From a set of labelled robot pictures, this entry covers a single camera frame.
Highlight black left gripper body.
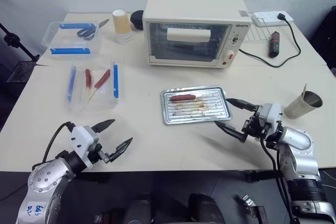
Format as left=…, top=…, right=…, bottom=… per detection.
left=88, top=142, right=111, bottom=164

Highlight metal bracket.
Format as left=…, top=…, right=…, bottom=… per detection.
left=234, top=194, right=269, bottom=224

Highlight white cup stack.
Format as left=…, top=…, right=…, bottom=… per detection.
left=114, top=30, right=135, bottom=45

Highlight clear box with blue clips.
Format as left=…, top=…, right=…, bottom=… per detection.
left=41, top=20, right=103, bottom=58
left=64, top=60, right=120, bottom=112

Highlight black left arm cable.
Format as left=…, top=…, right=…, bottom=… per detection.
left=41, top=121, right=75, bottom=164

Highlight black mesh stand base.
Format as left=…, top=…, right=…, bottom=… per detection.
left=6, top=60, right=38, bottom=83

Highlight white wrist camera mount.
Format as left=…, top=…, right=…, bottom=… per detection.
left=258, top=102, right=285, bottom=131
left=69, top=125, right=100, bottom=168

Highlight brown paper cup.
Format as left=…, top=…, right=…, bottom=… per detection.
left=112, top=8, right=132, bottom=36

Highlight black oven power cable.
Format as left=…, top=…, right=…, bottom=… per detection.
left=238, top=13, right=302, bottom=68

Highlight metal cup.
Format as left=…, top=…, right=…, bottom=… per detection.
left=284, top=90, right=323, bottom=120

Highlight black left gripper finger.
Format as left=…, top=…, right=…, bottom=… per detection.
left=106, top=137, right=133, bottom=163
left=91, top=119, right=116, bottom=134

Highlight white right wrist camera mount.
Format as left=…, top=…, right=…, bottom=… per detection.
left=258, top=102, right=285, bottom=131

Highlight white power strip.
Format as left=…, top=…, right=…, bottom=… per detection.
left=251, top=10, right=295, bottom=28

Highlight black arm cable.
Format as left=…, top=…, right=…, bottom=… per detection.
left=41, top=121, right=75, bottom=164
left=259, top=136, right=296, bottom=224

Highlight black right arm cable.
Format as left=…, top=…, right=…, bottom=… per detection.
left=259, top=136, right=296, bottom=224

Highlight black table frame bar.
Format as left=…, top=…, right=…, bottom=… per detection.
left=243, top=169, right=282, bottom=183

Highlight black round object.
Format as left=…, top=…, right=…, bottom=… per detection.
left=130, top=10, right=145, bottom=31

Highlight black and red tool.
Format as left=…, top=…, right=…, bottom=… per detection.
left=268, top=31, right=281, bottom=59

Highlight dark rounded shape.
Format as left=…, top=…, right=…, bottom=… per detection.
left=125, top=193, right=153, bottom=224
left=187, top=193, right=219, bottom=224

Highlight black tripod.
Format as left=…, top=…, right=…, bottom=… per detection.
left=0, top=23, right=40, bottom=62

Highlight cream toaster oven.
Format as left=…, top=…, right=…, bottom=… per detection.
left=142, top=0, right=253, bottom=69

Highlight bare red sausage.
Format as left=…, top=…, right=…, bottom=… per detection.
left=169, top=94, right=196, bottom=102

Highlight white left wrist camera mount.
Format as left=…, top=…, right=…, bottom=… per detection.
left=69, top=125, right=100, bottom=168

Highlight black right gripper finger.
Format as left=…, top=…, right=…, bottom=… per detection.
left=226, top=98, right=257, bottom=111
left=214, top=120, right=248, bottom=144

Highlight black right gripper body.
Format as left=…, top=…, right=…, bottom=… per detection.
left=242, top=104, right=269, bottom=138

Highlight ribbed metal baking tray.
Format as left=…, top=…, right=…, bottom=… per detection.
left=160, top=86, right=234, bottom=126

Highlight black handled scissors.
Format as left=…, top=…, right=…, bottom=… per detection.
left=76, top=18, right=110, bottom=41

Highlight black chair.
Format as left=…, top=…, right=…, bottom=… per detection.
left=309, top=5, right=336, bottom=63

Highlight metal wire oven rack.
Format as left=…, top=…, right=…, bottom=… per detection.
left=245, top=25, right=274, bottom=42

